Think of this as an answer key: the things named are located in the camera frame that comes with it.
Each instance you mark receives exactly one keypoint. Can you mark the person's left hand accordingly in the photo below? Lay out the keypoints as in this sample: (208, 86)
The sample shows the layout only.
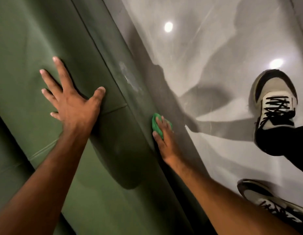
(74, 111)

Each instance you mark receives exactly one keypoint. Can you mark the person's right hand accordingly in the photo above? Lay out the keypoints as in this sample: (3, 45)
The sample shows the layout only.
(170, 144)

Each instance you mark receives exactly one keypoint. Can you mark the person's left little finger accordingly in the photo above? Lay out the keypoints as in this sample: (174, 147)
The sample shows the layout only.
(55, 115)

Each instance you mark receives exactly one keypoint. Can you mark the person's right thumb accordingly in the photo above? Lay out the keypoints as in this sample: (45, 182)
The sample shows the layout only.
(158, 138)

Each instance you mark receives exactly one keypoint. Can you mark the person's left thumb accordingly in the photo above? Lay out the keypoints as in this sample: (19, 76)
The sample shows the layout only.
(98, 95)

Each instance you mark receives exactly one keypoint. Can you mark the person's left middle finger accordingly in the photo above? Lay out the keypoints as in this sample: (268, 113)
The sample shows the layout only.
(50, 81)

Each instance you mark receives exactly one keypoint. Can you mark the green cleaning cloth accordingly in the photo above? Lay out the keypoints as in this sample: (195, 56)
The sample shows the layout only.
(156, 126)

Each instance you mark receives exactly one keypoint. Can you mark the person's left forearm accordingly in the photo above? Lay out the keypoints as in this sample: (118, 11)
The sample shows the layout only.
(41, 183)

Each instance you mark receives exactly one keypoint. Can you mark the person's right forearm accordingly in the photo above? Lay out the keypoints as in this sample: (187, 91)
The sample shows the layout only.
(222, 200)

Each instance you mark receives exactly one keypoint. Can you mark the green leather sofa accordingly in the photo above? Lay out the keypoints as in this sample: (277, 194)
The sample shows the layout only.
(97, 51)

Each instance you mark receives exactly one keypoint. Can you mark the beige black laced sneaker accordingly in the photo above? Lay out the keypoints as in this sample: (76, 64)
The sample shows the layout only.
(274, 105)
(269, 200)

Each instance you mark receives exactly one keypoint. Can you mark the black trouser leg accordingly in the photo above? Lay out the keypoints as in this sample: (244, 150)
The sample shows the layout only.
(288, 144)

